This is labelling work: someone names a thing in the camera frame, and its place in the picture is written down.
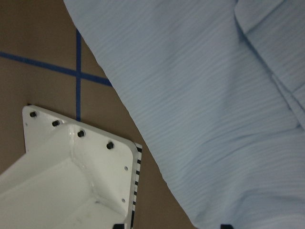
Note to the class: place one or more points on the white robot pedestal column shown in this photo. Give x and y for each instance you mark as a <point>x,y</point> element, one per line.
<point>72,176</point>

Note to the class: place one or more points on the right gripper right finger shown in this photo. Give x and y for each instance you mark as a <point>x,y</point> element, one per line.
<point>225,226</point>

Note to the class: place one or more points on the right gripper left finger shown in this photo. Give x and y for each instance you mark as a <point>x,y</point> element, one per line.
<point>118,226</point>

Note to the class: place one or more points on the light blue button shirt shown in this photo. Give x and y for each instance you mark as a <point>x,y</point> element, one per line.
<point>217,90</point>

